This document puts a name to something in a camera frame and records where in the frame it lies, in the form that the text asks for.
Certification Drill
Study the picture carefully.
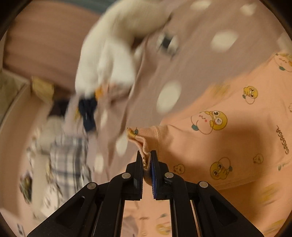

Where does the white plush blanket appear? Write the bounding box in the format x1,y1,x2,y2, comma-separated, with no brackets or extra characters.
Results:
75,1,169,97

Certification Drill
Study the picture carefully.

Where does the peach cartoon print shirt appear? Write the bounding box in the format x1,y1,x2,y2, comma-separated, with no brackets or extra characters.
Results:
127,52,291,236

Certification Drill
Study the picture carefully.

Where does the navy blue garment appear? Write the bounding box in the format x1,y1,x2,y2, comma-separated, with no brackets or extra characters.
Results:
78,96,97,132

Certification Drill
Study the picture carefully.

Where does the plaid grey shirt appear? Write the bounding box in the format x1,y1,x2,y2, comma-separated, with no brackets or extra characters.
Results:
49,134,92,206

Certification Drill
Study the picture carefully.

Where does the mauve polka dot blanket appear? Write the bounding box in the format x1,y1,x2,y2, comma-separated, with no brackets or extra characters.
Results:
88,1,291,183

